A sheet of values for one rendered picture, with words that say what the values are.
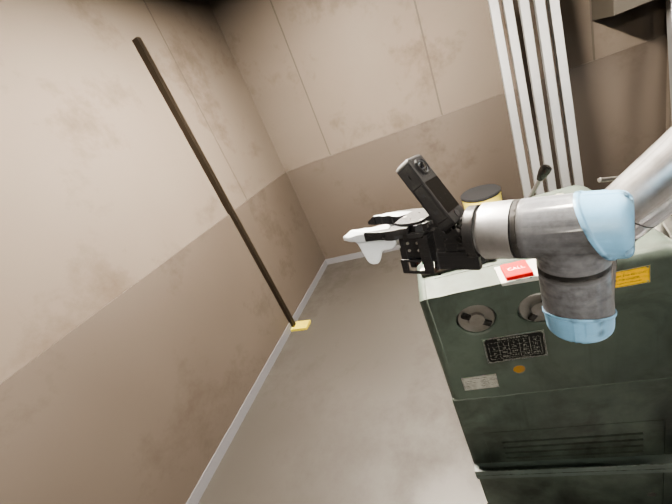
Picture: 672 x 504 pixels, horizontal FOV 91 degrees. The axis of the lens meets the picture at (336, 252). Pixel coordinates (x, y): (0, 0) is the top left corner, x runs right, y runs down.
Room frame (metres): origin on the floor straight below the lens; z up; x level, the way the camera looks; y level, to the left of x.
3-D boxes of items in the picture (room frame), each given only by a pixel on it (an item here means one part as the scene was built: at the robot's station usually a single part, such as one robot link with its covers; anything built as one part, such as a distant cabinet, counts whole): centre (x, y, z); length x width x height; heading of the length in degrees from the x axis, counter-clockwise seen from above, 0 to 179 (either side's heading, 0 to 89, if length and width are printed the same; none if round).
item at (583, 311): (0.33, -0.27, 1.46); 0.11 x 0.08 x 0.11; 133
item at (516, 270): (0.67, -0.39, 1.26); 0.06 x 0.06 x 0.02; 70
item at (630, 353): (0.85, -0.51, 1.06); 0.59 x 0.48 x 0.39; 70
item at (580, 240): (0.32, -0.26, 1.56); 0.11 x 0.08 x 0.09; 43
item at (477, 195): (2.86, -1.47, 0.28); 0.36 x 0.36 x 0.56
